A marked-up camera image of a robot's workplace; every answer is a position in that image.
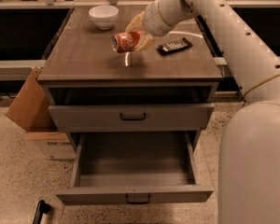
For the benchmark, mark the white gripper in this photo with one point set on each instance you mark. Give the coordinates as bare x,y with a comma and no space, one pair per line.
154,20

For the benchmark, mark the red coke can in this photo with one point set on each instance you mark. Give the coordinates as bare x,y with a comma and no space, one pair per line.
126,42

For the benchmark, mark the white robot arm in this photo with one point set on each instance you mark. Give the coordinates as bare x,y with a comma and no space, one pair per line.
249,156

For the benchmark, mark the grey drawer cabinet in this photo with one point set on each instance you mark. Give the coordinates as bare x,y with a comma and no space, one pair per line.
83,69

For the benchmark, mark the closed grey top drawer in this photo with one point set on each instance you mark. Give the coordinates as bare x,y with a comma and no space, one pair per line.
130,118

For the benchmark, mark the open grey middle drawer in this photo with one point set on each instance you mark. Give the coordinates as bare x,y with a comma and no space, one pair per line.
134,168

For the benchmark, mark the white ceramic bowl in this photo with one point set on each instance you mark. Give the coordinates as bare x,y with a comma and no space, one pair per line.
104,17

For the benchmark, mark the black snack bar packet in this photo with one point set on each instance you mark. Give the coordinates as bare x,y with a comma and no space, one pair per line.
174,46

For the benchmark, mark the brown cardboard box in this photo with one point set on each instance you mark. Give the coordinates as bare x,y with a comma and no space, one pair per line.
29,110

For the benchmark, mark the black left base handle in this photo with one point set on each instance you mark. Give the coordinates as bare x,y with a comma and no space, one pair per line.
41,209

